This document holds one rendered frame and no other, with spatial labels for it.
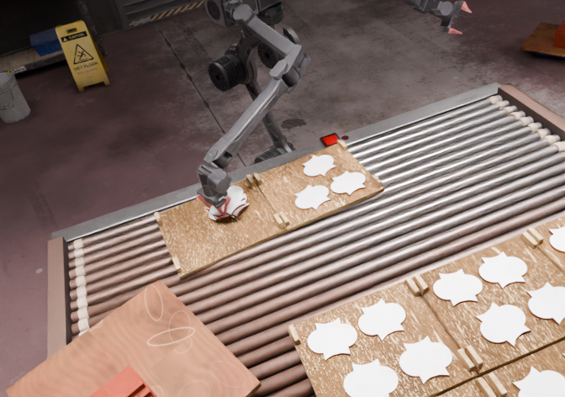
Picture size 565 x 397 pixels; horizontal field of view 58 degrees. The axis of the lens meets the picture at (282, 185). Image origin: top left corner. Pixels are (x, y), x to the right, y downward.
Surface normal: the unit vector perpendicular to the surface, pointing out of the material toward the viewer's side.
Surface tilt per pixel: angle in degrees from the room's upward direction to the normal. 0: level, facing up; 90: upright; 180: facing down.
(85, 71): 78
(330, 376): 0
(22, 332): 0
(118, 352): 0
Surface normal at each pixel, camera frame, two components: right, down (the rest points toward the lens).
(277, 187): -0.14, -0.75
